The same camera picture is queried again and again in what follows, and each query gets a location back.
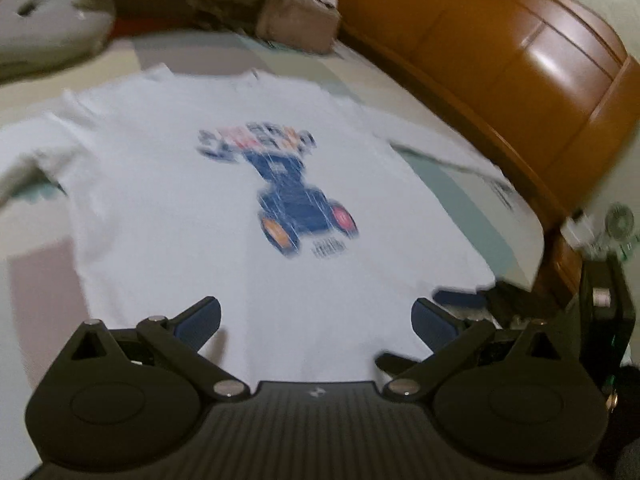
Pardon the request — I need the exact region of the beige handbag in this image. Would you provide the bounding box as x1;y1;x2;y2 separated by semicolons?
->
257;0;343;56

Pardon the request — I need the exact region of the small desk fan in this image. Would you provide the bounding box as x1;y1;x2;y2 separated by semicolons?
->
604;202;640;243

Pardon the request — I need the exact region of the grey cushion with hole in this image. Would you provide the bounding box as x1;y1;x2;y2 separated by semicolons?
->
0;0;118;68

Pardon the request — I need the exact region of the wooden headboard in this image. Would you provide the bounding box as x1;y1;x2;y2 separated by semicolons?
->
290;0;632;306

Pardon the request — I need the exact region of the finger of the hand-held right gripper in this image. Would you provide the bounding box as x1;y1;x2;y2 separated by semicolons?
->
375;351;423;378
432;283;501;312

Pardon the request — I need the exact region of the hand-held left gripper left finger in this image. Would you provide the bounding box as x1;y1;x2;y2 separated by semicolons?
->
60;296;251;402

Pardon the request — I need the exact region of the white car print T-shirt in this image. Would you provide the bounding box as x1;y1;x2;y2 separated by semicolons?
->
0;62;511;386

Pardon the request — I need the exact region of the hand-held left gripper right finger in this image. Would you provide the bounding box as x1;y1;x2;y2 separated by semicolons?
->
382;297;593;402

